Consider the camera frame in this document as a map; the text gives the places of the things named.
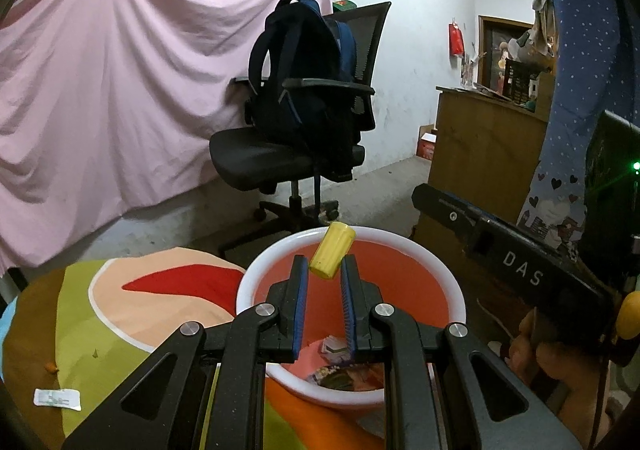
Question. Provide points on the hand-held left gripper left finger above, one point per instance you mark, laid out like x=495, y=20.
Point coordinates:
x=299, y=310

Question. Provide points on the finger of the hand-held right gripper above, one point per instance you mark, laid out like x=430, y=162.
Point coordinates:
x=440, y=210

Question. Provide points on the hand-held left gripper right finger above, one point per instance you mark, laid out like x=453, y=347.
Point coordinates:
x=349, y=310

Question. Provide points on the small yellow plastic bottle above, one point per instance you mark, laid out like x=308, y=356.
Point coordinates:
x=332, y=250

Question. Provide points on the red basin with white rim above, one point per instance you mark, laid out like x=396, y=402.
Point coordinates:
x=400, y=270

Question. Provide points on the person's right hand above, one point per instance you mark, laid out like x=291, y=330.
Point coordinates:
x=565, y=380

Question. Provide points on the cardboard box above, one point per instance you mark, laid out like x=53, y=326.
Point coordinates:
x=426, y=145

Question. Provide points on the wooden cabinet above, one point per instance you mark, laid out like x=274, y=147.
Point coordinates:
x=480, y=155

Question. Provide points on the colourful snack wrapper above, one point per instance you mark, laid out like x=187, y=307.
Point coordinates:
x=345, y=379

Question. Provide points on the colourful printed blanket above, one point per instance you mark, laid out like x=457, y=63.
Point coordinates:
x=165, y=295

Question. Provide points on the black basket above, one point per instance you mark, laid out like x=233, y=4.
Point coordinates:
x=520, y=80

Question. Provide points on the black office chair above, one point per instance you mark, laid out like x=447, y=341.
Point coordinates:
x=260, y=155

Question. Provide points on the framed picture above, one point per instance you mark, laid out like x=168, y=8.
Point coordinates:
x=492, y=55

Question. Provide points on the red hanging charm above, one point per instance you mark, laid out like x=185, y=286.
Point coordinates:
x=456, y=40

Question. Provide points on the blue dotted curtain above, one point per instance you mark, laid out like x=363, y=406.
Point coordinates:
x=570, y=80

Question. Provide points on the dark blue backpack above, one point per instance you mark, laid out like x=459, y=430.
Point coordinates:
x=300, y=70

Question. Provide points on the small white wrapper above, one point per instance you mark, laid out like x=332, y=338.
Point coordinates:
x=57, y=399

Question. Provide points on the pink bed sheet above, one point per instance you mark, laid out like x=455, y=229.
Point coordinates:
x=125, y=80

